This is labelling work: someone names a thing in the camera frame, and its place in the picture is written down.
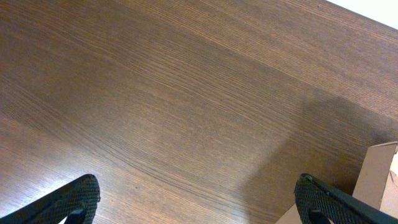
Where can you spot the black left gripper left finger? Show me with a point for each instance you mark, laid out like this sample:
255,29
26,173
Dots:
75,202

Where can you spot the brown cardboard box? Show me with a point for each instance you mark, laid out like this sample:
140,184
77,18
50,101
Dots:
376,185

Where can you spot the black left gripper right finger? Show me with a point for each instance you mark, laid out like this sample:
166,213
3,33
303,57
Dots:
318,202

